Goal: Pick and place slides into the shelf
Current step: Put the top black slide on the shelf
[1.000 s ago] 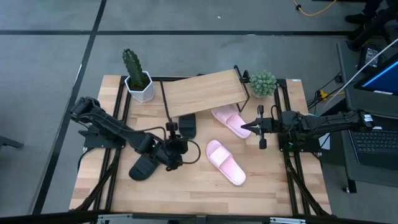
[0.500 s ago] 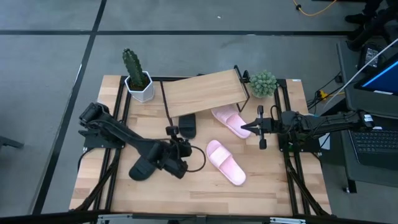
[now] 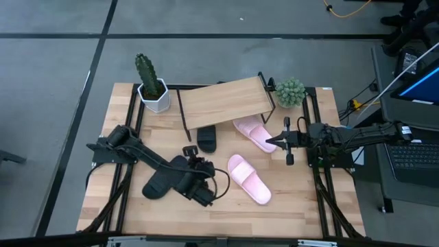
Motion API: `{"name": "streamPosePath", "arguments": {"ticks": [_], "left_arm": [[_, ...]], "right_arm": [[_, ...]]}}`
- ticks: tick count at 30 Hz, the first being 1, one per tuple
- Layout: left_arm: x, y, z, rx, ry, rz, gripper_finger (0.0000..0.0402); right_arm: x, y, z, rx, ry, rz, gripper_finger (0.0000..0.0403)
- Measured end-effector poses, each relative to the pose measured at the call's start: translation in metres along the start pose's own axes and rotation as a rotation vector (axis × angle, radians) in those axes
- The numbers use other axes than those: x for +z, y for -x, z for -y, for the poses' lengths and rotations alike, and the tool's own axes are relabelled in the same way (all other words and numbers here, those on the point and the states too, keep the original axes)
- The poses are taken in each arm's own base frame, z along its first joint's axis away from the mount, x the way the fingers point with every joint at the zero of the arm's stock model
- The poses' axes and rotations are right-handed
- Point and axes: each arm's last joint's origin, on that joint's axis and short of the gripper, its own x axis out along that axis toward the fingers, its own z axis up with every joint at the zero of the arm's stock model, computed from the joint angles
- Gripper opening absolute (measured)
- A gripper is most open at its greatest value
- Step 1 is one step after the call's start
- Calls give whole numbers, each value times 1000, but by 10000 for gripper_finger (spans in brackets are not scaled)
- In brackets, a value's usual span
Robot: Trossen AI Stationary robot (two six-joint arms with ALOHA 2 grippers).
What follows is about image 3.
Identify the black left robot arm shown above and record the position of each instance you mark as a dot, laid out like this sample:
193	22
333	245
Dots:
151	158

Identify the wooden shelf with black frame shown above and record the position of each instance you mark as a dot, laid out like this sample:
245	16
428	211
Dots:
223	101

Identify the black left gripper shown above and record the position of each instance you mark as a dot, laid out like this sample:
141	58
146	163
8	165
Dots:
202	178

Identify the black slide slipper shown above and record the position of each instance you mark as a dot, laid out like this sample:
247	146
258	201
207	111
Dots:
206	140
156	188

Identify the pink slide slipper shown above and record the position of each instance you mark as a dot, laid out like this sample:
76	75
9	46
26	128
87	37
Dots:
255	133
248	178

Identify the person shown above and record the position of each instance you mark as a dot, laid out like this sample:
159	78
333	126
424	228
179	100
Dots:
408	24

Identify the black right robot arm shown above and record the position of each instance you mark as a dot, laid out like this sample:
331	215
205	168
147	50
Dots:
363	134

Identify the monitor with blue screen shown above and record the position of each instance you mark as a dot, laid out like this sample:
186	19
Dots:
423	85

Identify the black power adapter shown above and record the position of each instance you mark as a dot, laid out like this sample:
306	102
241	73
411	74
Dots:
408	61

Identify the black laptop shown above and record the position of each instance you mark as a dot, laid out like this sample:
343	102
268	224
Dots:
415	158

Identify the grey equipment cart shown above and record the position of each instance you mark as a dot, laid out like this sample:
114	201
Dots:
385	106

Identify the black chair leg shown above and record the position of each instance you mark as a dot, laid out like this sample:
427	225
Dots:
10	157

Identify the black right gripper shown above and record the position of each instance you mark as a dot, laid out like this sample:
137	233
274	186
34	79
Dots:
298	139

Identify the tall cactus in white pot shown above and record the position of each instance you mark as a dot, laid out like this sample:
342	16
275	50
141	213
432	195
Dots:
157	101

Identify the round succulent in pot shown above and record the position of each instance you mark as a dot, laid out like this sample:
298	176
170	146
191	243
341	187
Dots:
289	92

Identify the yellow power plug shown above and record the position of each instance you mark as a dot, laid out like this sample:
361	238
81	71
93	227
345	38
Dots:
356	104

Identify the black aluminium table frame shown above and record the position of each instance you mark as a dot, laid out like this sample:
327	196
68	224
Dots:
319	206

